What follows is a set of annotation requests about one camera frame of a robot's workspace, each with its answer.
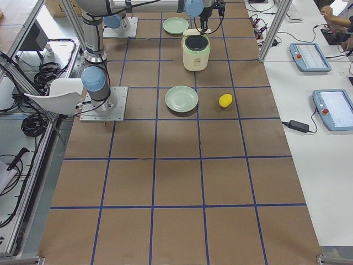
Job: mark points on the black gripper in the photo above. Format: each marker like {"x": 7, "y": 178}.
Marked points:
{"x": 204, "y": 14}

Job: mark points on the cream rice cooker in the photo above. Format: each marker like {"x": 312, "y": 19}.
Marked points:
{"x": 195, "y": 49}

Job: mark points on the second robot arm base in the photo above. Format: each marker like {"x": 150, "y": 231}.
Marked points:
{"x": 118, "y": 23}

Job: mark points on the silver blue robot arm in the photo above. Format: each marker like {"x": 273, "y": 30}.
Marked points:
{"x": 96, "y": 14}

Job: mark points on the person's hand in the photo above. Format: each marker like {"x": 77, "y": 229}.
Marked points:
{"x": 327, "y": 13}

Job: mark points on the green plate far side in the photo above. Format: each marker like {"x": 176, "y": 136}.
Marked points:
{"x": 175, "y": 25}

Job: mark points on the green plate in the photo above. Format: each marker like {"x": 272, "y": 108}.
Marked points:
{"x": 175, "y": 25}
{"x": 181, "y": 99}

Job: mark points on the green plate near centre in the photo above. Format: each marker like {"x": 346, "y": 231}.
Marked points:
{"x": 181, "y": 99}

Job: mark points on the yellow lemon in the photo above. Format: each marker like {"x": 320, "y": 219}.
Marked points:
{"x": 225, "y": 100}

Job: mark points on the blue teach pendant far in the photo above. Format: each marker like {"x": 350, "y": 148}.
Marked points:
{"x": 309, "y": 57}

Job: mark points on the blue teach pendant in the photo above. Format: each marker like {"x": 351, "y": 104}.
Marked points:
{"x": 335, "y": 108}
{"x": 309, "y": 57}

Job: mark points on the black power adapter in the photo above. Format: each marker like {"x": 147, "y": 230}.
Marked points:
{"x": 298, "y": 126}

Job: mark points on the blue teach pendant near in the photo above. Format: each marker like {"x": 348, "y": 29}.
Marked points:
{"x": 335, "y": 108}

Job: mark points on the white plastic chair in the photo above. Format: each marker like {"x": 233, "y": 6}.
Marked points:
{"x": 63, "y": 96}

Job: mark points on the aluminium frame post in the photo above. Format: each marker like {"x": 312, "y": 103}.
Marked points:
{"x": 275, "y": 25}

